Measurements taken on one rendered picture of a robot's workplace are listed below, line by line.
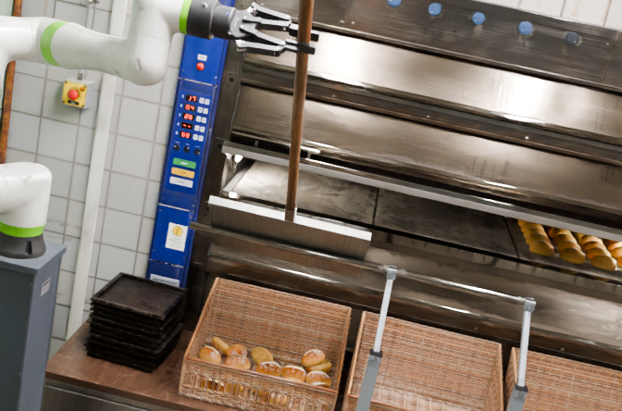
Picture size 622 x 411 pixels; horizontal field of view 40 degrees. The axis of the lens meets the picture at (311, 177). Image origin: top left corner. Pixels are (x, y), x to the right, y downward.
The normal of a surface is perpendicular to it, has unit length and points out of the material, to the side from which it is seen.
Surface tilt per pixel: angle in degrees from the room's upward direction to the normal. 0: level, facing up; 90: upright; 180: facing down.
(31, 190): 88
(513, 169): 70
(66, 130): 90
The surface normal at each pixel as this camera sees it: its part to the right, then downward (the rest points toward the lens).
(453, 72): -0.04, -0.10
